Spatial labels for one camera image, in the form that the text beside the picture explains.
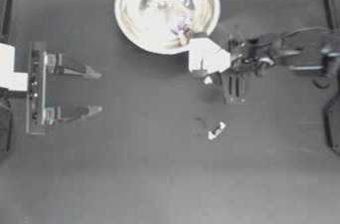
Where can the purple candy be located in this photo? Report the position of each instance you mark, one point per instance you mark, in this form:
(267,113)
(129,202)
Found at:
(181,25)

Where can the steel bowl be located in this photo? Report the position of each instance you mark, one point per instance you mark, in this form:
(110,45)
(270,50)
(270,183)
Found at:
(146,25)

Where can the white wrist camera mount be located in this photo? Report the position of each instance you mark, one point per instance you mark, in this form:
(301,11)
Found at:
(11,68)
(209,53)

